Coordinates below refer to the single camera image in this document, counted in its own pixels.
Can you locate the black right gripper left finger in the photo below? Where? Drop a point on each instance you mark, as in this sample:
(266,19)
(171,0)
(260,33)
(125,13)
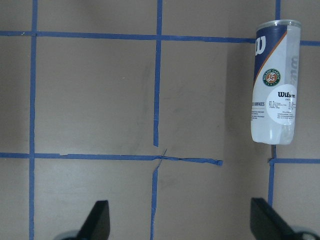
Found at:
(97,224)

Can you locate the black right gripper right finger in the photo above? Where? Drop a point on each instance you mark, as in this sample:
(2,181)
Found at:
(266,224)

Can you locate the clear Wilson tennis ball can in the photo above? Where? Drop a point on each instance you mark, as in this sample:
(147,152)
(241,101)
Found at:
(275,82)

